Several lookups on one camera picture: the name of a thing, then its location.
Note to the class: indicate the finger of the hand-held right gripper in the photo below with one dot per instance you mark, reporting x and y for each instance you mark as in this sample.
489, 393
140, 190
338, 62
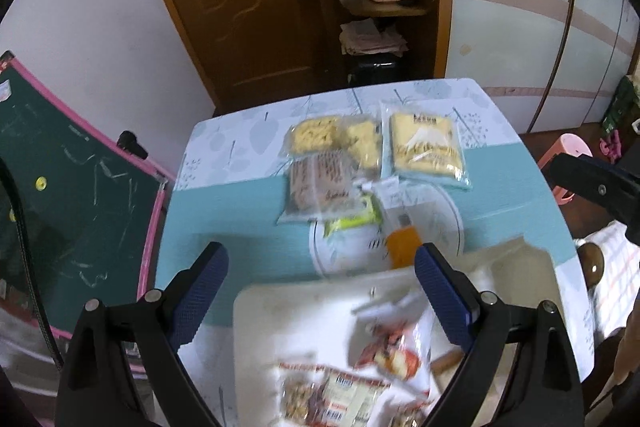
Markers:
595, 189

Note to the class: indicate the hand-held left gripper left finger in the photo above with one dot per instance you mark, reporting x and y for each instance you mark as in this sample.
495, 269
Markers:
200, 297

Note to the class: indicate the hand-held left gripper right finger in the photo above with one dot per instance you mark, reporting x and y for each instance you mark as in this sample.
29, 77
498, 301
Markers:
440, 302

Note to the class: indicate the orange white sachet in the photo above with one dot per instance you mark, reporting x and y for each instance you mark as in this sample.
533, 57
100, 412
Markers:
402, 247

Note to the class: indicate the white red fruit packet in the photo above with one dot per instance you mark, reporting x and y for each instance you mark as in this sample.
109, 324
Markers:
395, 352

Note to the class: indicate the white plastic tray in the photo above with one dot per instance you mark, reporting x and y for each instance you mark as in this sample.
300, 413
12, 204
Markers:
300, 322

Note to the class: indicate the yellow green snack packet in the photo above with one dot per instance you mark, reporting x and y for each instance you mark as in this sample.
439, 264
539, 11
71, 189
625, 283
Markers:
350, 219

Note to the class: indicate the beige barcode snack packet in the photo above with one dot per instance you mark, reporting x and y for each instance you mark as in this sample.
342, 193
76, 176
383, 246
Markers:
350, 402

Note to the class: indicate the nut mix snack packet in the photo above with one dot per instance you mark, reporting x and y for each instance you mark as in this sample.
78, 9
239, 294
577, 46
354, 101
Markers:
300, 399

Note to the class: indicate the large yellow cake packet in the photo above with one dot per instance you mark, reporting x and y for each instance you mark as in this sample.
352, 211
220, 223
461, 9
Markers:
425, 147

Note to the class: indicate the brown snack clear packet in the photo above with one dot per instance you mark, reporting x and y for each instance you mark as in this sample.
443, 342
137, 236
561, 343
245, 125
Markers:
320, 187

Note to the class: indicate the yellow snack clear packet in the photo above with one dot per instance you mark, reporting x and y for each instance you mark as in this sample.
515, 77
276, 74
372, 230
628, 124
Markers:
315, 134
362, 142

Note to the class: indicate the person's right forearm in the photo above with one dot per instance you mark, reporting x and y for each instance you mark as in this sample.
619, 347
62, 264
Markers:
629, 357

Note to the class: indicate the pink toy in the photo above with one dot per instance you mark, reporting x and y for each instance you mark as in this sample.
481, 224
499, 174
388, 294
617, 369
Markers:
610, 146

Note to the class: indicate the pink plastic stool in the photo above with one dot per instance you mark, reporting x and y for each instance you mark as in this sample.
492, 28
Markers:
567, 147

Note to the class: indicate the brown round bedpost knob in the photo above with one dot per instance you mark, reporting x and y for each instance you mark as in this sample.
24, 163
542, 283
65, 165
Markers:
590, 263

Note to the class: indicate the green box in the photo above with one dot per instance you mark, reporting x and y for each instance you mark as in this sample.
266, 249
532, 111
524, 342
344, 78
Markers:
622, 107

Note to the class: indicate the checked bed sheet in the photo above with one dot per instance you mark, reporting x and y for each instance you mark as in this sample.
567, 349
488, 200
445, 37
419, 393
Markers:
617, 287

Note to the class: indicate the pink framed chalkboard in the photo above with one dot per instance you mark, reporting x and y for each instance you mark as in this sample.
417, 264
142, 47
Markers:
85, 217

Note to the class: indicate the flowered sliding wardrobe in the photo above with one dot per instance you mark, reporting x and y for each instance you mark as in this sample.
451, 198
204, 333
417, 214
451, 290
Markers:
525, 47

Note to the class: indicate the black chalkboard knob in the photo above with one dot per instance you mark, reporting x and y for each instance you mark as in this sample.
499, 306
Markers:
132, 144

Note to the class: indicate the yellow smiley magnet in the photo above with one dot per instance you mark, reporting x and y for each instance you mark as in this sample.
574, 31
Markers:
12, 214
41, 182

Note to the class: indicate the black box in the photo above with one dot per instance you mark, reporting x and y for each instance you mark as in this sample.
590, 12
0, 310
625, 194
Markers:
372, 71

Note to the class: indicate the folded pink cloths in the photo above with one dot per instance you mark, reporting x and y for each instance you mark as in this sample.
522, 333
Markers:
372, 38

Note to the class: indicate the white chalkboard sticker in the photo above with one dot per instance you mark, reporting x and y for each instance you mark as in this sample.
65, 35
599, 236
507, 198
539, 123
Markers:
3, 92

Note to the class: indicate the brown wooden door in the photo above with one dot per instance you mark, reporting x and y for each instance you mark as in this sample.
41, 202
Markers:
225, 7

